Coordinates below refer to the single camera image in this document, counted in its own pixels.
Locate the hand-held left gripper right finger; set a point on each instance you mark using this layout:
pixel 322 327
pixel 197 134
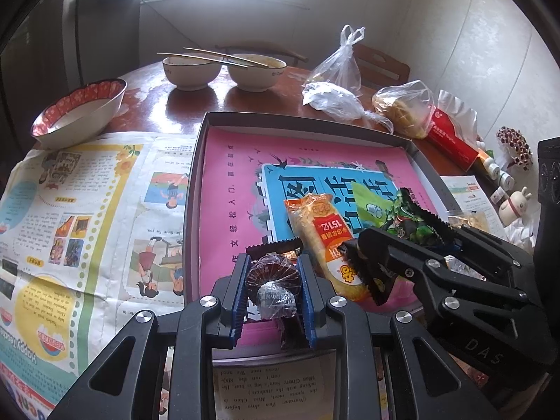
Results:
pixel 308 310

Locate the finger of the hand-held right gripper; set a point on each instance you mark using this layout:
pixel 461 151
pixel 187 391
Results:
pixel 494 253
pixel 380 253

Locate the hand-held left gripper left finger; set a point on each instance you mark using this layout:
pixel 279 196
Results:
pixel 238 306

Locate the dark cartoon snack packet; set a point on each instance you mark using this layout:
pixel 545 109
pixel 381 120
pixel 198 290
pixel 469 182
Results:
pixel 407 223

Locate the dark chocolate cake packet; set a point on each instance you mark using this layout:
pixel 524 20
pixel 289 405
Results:
pixel 271 280

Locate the green snack packet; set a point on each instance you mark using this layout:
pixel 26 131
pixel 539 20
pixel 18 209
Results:
pixel 372 203

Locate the dark cardboard tray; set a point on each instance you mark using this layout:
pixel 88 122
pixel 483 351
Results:
pixel 194 227

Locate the crumpled white tissues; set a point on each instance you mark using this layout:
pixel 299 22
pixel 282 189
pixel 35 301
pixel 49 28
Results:
pixel 523 236

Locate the white rabbit figurine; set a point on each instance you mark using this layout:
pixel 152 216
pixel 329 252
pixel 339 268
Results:
pixel 512 208

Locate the small white bottle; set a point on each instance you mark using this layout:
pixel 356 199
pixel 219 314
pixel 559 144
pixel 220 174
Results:
pixel 490 164
pixel 506 179
pixel 498 194

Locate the orange snack packet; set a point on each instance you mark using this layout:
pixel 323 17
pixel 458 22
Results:
pixel 323 236

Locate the colourful newspaper sheet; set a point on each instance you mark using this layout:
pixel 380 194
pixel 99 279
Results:
pixel 463 192
pixel 87 227

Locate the red paper packet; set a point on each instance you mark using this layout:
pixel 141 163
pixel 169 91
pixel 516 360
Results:
pixel 455 140

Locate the pink and blue book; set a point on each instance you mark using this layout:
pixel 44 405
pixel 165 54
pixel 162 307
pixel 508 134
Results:
pixel 236 183

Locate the plastic bag of pastries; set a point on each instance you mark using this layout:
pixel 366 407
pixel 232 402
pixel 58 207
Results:
pixel 402 109

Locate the crumpled white plastic bag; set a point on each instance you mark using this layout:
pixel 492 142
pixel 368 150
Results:
pixel 332 103

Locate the cream bowl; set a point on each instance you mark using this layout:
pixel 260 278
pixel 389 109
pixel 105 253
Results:
pixel 190 72
pixel 256 74

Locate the red patterned bowl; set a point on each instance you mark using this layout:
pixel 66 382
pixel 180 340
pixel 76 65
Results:
pixel 83 118

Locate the chopstick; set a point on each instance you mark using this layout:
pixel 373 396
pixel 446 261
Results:
pixel 232 57
pixel 201 57

